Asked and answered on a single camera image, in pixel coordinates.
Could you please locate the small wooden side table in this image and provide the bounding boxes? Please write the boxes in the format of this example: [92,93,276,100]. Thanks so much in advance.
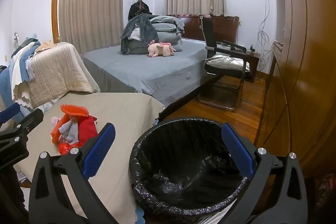
[246,51,260,83]

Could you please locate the dark wooden headboard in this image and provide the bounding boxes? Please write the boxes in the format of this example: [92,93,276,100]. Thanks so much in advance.
[174,15,240,44]

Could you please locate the left beige curtain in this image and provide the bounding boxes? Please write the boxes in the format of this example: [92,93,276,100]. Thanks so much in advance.
[59,0,123,53]

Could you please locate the silver seat cushion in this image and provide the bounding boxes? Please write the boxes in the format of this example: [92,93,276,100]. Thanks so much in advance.
[205,54,244,71]

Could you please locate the black office chair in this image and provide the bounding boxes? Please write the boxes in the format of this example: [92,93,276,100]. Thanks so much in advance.
[197,16,252,111]

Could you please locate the grey sock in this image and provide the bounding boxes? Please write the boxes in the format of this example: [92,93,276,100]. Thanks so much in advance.
[59,120,79,145]

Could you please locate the pink plush pig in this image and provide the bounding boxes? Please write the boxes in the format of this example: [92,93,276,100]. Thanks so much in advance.
[147,40,175,57]

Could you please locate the wooden wardrobe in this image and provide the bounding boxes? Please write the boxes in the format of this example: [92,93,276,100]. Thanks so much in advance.
[255,0,335,177]

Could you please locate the beige folded quilt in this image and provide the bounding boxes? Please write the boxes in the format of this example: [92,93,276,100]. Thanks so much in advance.
[29,42,100,108]

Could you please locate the grey bed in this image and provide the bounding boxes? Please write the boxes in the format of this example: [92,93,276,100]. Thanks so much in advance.
[83,39,214,107]

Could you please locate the stack of grey bedding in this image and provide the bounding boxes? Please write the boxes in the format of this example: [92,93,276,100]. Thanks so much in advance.
[120,14,185,55]

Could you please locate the pink sock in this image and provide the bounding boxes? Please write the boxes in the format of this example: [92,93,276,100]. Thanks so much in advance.
[51,117,60,127]

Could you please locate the red cloth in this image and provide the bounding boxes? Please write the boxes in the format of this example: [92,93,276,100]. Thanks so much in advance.
[78,115,98,145]

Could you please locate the orange foam net sleeve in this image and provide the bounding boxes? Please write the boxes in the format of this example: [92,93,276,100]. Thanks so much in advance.
[51,105,89,145]

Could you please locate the hanging wall cables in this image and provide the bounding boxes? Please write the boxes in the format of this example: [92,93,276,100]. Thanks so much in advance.
[257,0,276,75]

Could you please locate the black lined trash bin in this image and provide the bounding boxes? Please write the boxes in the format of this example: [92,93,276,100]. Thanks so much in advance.
[129,118,248,223]

